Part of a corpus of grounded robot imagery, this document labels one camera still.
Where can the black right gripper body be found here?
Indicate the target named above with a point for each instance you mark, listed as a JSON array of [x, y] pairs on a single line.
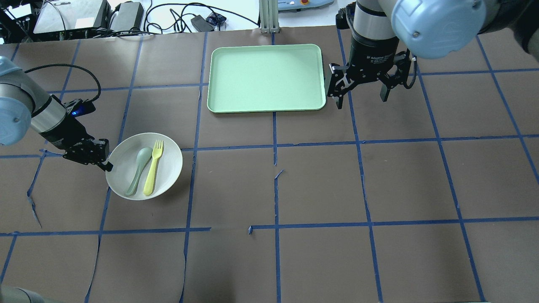
[[372, 57]]

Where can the teach pendant with red button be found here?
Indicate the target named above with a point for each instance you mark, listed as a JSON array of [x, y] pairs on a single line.
[[288, 5]]

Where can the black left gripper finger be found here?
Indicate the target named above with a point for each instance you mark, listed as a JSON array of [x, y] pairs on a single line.
[[105, 165]]

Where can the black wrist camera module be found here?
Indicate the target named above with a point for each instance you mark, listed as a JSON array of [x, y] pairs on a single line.
[[79, 107]]

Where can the black power adapter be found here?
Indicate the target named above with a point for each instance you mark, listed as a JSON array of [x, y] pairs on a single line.
[[201, 25]]

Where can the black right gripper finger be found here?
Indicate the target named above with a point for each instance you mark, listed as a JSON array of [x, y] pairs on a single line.
[[338, 83], [402, 61]]

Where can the grey electronics box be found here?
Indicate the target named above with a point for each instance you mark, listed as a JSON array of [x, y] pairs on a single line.
[[127, 16]]

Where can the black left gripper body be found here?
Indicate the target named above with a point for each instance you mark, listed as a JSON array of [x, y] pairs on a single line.
[[63, 134]]

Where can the grey-green plastic spoon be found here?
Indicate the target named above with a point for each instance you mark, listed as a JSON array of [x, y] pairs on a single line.
[[142, 158]]

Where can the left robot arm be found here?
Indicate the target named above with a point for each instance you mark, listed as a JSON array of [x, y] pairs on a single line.
[[24, 104]]

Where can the light green plastic tray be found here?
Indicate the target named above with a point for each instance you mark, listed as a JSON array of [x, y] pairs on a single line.
[[266, 78]]

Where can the aluminium frame post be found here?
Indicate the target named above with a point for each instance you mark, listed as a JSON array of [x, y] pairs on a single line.
[[268, 13]]

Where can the yellow plastic fork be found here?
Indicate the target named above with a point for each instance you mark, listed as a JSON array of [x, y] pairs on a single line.
[[157, 153]]

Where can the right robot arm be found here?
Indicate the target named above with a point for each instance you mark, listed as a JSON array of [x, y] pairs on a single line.
[[388, 36]]

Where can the white round plate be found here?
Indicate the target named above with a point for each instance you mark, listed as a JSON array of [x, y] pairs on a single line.
[[123, 158]]

